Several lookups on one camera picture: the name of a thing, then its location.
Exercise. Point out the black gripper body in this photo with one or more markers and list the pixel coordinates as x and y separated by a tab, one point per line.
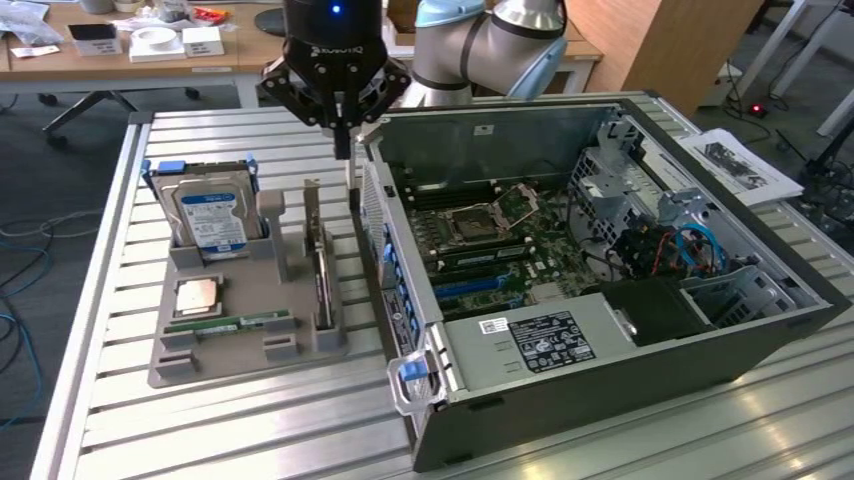
334	30

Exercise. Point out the graphics card with black fan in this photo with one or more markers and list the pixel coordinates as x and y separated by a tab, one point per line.
323	280

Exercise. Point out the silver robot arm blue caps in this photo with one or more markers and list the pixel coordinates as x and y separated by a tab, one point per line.
494	50

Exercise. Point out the white paper pile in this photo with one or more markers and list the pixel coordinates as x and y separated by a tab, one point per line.
401	47

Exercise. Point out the black round lamp base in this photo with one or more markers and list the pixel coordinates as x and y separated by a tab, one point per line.
267	22

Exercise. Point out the brown cardboard box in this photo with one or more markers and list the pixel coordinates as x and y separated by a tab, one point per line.
401	12

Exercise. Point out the beige case latch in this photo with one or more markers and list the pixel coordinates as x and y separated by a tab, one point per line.
369	136

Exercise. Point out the small white box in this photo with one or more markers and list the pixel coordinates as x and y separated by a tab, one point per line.
202	42

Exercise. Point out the red package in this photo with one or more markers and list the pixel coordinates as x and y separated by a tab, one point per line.
207	15

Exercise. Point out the flat white box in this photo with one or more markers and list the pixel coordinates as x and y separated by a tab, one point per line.
156	56

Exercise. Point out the white tape roll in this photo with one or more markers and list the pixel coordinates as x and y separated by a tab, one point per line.
139	40

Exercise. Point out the white cup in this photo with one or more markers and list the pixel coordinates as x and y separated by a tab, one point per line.
124	5

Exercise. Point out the black and white box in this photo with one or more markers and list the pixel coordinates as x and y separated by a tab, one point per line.
96	47

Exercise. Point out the hard disk in blue caddy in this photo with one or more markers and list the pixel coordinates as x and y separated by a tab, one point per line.
207	215

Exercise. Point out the black caster base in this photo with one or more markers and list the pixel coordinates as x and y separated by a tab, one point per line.
87	111

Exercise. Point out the blue card retention clip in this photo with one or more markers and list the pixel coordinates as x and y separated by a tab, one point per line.
397	263
413	319
407	300
387	231
402	281
391	247

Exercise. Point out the CPU socket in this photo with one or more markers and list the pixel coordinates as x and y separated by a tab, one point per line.
475	222

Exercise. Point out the metal socket cover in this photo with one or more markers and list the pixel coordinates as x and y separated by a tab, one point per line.
522	205

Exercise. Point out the grey cup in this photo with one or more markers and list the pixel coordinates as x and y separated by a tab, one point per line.
98	6

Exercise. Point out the white card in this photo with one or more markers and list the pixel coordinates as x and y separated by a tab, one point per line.
34	52

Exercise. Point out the RAM stick with label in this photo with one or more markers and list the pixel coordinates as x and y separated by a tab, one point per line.
483	257

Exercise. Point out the perforated metal drive cage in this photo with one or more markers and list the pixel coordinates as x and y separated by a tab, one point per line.
601	200

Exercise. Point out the clear plastic bag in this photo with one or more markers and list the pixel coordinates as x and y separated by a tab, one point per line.
30	27

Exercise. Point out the wooden cabinet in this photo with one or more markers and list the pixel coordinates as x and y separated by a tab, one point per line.
674	50

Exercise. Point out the green motherboard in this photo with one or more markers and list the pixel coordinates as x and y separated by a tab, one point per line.
554	260

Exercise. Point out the grey plastic parts rack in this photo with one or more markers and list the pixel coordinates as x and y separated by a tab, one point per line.
254	300

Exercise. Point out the copper coloured CPU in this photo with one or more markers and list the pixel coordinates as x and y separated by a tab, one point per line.
197	296

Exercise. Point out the green RAM stick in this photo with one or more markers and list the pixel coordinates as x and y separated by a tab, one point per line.
221	324

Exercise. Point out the black power strip red light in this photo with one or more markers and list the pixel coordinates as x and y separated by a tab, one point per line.
757	111

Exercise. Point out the printed paper stack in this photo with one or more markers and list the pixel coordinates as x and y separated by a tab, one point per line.
741	170

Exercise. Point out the grey power supply black label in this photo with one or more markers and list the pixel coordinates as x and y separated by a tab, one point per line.
481	360

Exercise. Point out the silver metal disk bay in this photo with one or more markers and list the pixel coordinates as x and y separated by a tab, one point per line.
734	300

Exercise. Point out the black tripod stand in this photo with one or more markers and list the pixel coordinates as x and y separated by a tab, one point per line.
828	190

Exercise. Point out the dark grey open PC case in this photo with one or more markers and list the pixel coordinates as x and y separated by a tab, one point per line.
601	415

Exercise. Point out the white desk frame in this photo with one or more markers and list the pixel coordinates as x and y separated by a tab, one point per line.
766	45

